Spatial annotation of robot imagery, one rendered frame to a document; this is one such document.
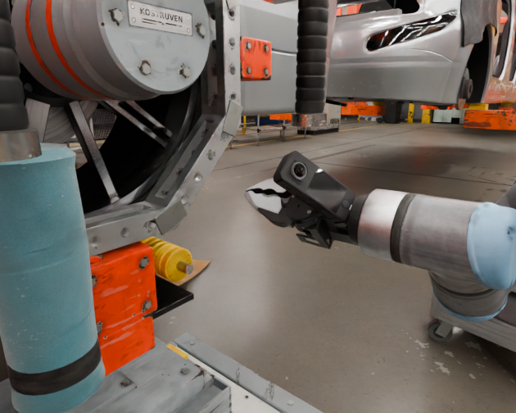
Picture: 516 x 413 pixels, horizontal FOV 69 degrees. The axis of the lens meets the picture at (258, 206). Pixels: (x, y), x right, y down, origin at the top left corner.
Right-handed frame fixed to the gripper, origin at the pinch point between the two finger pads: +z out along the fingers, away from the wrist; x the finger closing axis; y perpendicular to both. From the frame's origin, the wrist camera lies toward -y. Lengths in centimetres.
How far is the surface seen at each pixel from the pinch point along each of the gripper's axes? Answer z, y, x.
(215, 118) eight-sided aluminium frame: 8.8, -7.2, 8.9
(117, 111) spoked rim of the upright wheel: 17.5, -17.5, 0.4
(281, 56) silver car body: 22, 8, 45
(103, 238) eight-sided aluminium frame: 7.2, -12.7, -18.3
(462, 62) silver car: 27, 148, 208
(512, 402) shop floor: -39, 88, -1
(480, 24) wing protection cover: 22, 139, 234
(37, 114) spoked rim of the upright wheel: 17.4, -25.8, -8.4
